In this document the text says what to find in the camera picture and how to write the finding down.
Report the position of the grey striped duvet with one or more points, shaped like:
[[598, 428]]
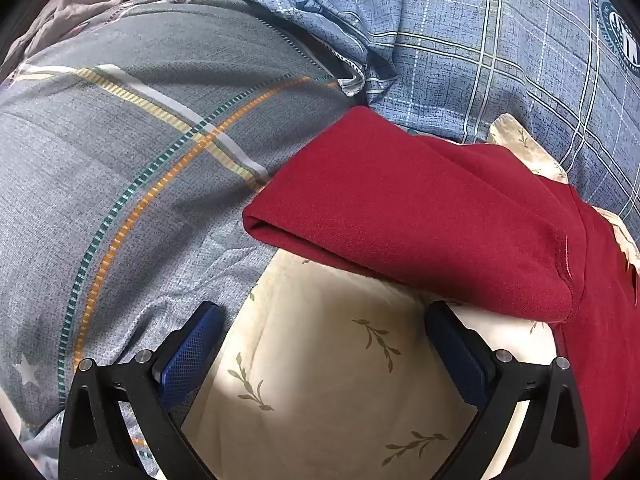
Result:
[[125, 185]]

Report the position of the cream leaf-print pillow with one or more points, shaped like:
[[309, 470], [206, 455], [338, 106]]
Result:
[[310, 360]]

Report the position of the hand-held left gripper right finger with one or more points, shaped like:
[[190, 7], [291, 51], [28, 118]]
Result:
[[457, 355]]

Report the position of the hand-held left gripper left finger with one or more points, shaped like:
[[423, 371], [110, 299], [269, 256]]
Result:
[[192, 355]]

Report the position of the blue plaid blanket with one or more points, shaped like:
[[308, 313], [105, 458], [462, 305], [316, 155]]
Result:
[[475, 60]]

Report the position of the dark red garment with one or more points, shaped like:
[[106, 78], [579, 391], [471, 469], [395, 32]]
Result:
[[400, 200]]

